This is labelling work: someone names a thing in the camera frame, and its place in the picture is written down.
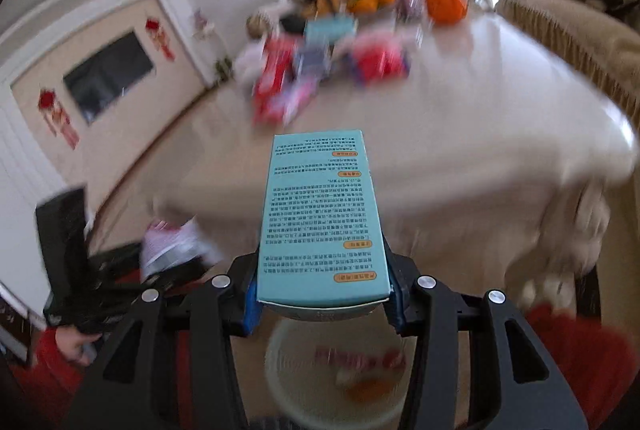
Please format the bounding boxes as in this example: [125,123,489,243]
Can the person's left forearm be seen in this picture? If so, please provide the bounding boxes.
[10,330,101,430]

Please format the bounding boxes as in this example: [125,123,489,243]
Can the white and pink packet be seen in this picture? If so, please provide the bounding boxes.
[140,217,221,281]

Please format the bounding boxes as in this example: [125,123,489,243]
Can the white and purple packet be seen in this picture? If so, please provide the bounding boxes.
[277,77,321,121]

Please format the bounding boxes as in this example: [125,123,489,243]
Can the black wall television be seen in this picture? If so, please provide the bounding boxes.
[62,30,155,126]

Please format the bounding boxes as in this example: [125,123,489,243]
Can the teal printed carton box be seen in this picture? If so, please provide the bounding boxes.
[256,134,392,323]

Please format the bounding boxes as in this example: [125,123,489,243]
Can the pale green plastic waste basket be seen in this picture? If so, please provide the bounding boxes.
[264,317,416,430]

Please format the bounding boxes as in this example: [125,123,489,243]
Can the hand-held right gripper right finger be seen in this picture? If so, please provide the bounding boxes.
[384,254,590,430]

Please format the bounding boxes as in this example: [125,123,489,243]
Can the orange box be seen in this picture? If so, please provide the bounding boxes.
[425,0,469,26]

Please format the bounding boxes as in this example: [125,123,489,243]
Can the red carton box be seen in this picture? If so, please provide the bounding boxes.
[252,35,301,123]

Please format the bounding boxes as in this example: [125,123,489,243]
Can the beige fringed sofa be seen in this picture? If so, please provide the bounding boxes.
[495,0,640,131]

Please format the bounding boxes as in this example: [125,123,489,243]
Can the small teal box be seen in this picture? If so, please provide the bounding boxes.
[304,17,358,46]

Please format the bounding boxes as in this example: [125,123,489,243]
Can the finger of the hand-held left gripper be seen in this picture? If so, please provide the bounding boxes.
[100,255,213,311]

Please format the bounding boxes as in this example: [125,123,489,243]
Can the person's right leg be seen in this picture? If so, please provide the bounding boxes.
[525,305,640,430]

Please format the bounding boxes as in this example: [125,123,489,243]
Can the purple and blue box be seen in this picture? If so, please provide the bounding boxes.
[292,45,333,81]

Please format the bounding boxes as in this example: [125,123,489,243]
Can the white carved table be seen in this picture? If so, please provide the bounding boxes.
[150,10,638,311]

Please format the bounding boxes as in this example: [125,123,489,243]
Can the person's left hand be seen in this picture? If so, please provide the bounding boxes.
[54,325,103,367]

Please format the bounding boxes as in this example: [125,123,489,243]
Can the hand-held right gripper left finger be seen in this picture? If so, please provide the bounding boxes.
[65,255,263,430]

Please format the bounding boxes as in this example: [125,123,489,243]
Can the red hanging wall decoration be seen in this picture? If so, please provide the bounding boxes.
[145,15,176,61]
[39,89,81,151]

